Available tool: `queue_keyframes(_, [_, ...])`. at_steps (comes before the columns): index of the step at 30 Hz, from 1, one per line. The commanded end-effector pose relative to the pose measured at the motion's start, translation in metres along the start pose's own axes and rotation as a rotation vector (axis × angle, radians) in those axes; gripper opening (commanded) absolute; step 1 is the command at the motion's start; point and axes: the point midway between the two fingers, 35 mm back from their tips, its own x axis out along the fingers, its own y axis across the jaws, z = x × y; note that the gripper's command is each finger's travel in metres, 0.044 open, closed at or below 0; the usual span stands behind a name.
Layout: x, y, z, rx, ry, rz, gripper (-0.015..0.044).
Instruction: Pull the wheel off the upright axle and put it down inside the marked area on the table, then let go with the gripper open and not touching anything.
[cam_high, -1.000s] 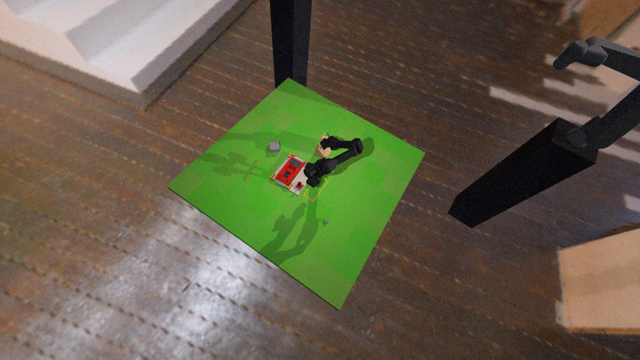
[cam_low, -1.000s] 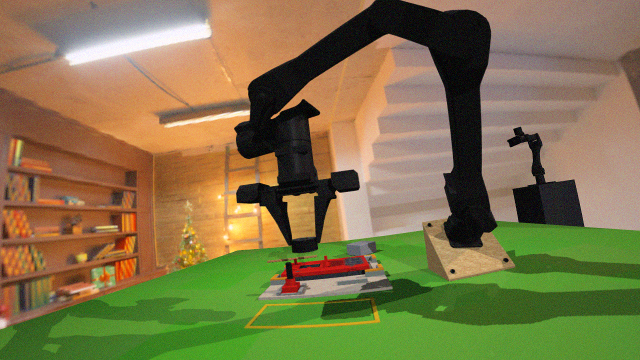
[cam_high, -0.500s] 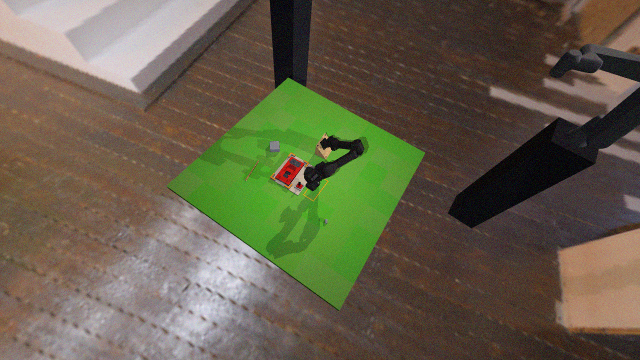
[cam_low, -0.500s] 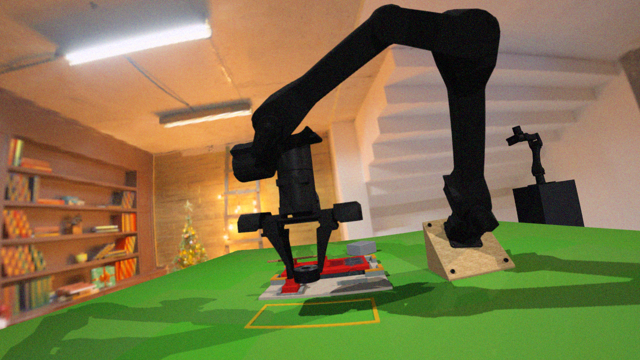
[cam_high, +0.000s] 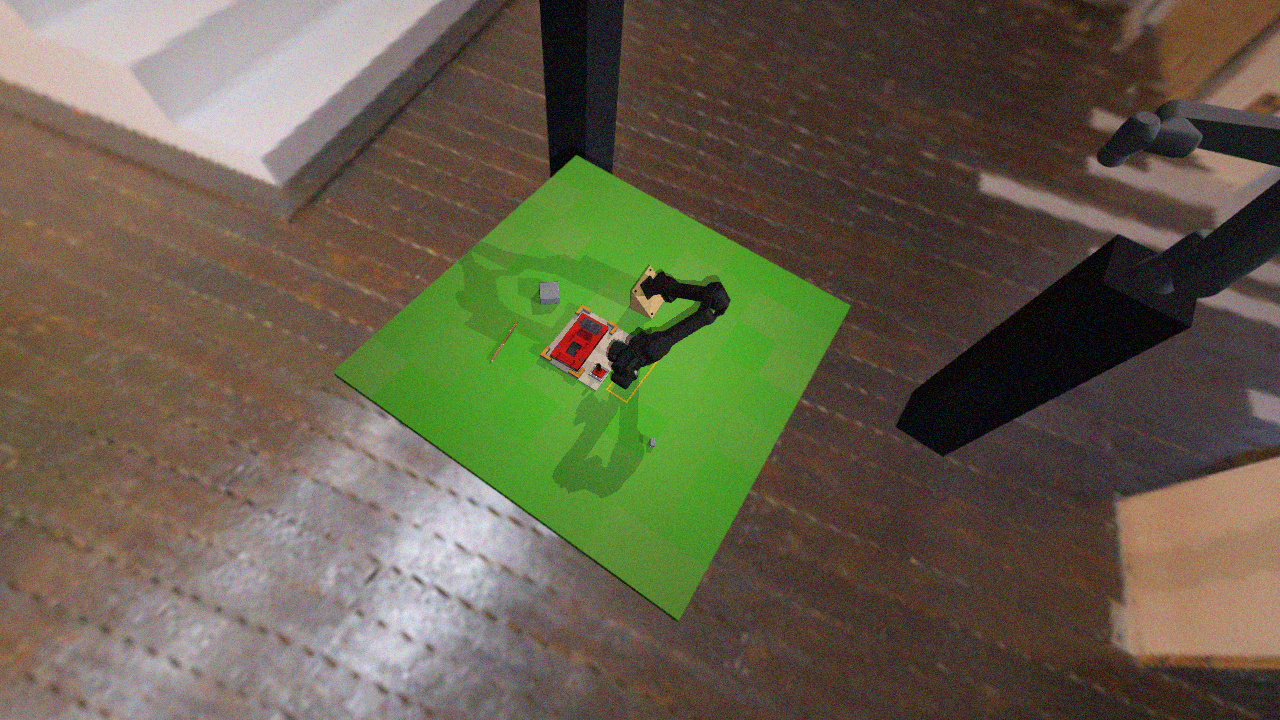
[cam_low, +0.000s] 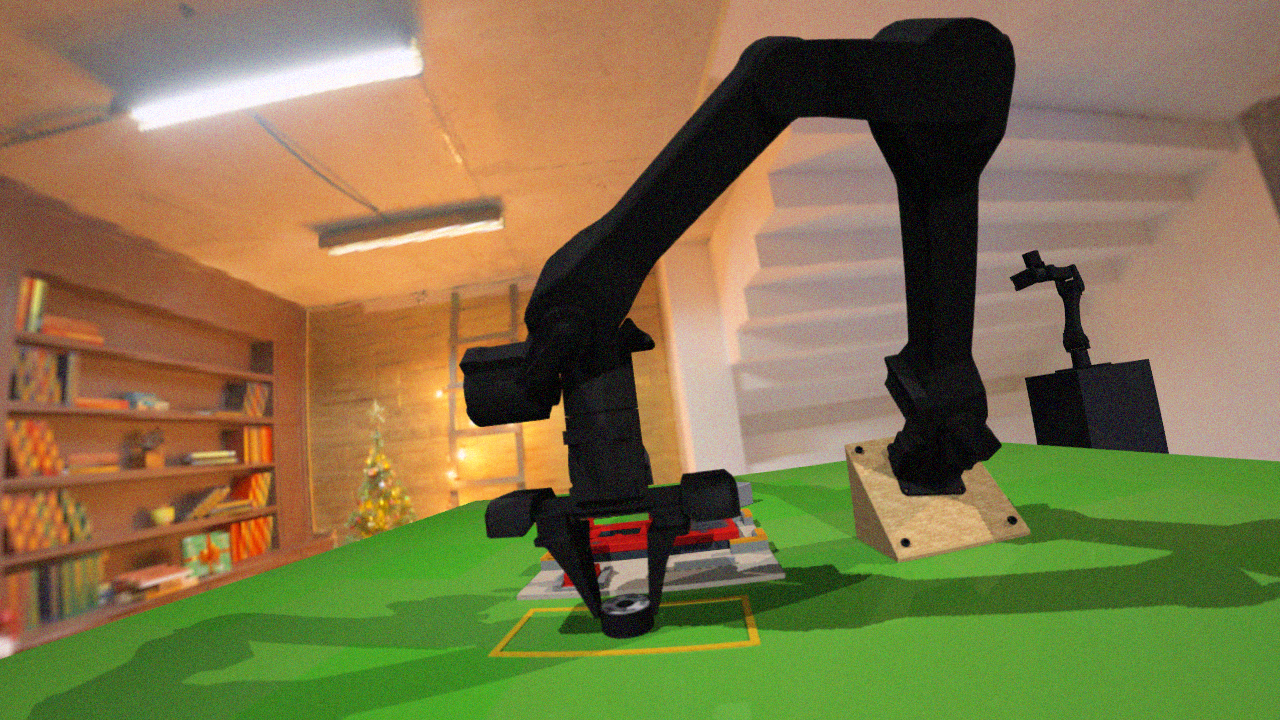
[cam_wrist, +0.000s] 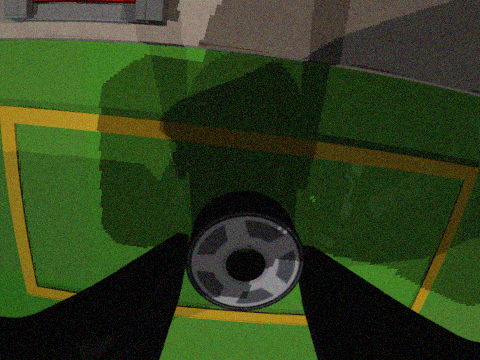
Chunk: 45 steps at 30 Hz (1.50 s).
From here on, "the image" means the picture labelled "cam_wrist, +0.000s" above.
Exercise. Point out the yellow rectangular outline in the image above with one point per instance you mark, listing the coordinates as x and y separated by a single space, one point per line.
10 116

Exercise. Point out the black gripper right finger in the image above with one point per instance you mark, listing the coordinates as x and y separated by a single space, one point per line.
349 319

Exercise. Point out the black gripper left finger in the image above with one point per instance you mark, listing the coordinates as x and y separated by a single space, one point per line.
125 316

